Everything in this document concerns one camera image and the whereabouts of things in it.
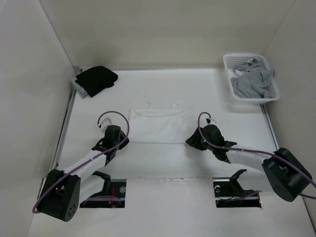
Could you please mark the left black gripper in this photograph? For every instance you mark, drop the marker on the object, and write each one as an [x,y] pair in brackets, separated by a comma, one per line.
[124,143]

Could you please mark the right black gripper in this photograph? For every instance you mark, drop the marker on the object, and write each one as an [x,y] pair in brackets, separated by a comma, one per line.
[193,140]

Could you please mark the white tank top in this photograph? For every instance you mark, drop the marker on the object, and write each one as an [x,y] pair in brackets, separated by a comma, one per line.
[158,126]

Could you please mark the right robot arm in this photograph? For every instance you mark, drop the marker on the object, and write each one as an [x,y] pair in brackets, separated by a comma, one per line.
[285,174]

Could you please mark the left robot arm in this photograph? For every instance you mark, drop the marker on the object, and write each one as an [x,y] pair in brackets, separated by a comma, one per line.
[65,190]

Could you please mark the folded grey tank top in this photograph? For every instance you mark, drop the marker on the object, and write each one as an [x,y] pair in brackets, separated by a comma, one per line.
[79,89]

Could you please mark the folded black tank top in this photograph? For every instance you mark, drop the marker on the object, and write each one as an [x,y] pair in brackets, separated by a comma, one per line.
[96,79]

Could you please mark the grey tank top in basket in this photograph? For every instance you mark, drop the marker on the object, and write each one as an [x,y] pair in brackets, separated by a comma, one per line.
[252,81]

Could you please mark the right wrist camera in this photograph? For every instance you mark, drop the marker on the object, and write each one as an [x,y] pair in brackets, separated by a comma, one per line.
[210,120]

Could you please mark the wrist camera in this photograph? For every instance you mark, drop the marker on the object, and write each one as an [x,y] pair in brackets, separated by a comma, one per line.
[210,120]
[105,123]

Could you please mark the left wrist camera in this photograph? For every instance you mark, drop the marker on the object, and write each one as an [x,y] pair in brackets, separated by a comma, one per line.
[105,123]

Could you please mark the left metal table rail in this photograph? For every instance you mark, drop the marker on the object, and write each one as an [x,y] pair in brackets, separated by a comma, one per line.
[53,161]

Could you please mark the metal table rail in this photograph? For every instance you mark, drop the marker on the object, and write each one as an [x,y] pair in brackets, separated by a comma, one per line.
[272,137]
[53,161]

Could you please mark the right metal table rail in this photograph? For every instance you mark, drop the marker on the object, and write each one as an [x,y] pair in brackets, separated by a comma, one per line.
[272,137]

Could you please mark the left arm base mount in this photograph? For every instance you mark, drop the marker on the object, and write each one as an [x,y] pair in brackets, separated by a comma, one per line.
[111,192]

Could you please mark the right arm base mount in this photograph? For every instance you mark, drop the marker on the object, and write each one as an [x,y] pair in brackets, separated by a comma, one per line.
[229,193]

